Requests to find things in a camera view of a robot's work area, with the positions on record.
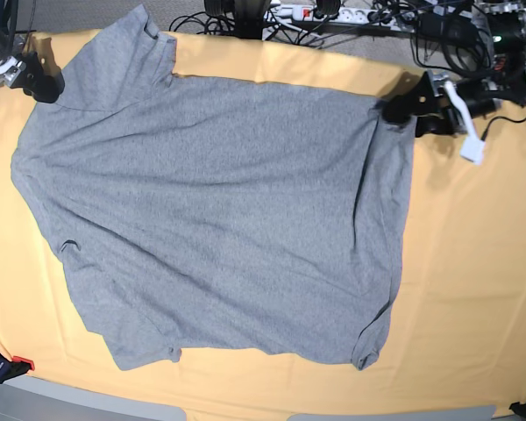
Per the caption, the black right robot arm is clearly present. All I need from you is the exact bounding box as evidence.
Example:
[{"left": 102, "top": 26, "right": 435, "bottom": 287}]
[{"left": 0, "top": 0, "right": 64, "bottom": 103}]

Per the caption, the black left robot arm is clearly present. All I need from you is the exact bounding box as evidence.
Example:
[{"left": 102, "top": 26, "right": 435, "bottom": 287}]
[{"left": 371, "top": 1, "right": 526, "bottom": 137}]

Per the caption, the grey t-shirt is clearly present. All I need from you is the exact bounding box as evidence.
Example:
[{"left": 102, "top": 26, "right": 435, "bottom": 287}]
[{"left": 11, "top": 6, "right": 415, "bottom": 370}]

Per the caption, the yellow table cloth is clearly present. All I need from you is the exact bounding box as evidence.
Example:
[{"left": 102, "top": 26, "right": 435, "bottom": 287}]
[{"left": 0, "top": 30, "right": 526, "bottom": 421}]

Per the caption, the white power strip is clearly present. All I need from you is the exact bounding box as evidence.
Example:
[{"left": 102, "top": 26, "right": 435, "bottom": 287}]
[{"left": 264, "top": 4, "right": 416, "bottom": 33}]

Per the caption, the black power adapter box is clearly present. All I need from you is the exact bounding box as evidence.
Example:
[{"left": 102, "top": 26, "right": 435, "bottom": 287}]
[{"left": 416, "top": 13, "right": 478, "bottom": 48}]

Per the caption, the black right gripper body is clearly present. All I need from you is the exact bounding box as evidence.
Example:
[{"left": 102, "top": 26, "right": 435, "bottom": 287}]
[{"left": 2, "top": 59, "right": 27, "bottom": 88}]

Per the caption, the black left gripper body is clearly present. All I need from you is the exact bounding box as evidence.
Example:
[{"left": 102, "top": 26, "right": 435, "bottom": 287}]
[{"left": 438, "top": 81, "right": 502, "bottom": 135}]

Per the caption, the blue red clamp left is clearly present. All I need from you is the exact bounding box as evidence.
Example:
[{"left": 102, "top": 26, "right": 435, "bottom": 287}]
[{"left": 0, "top": 354, "right": 35, "bottom": 384}]

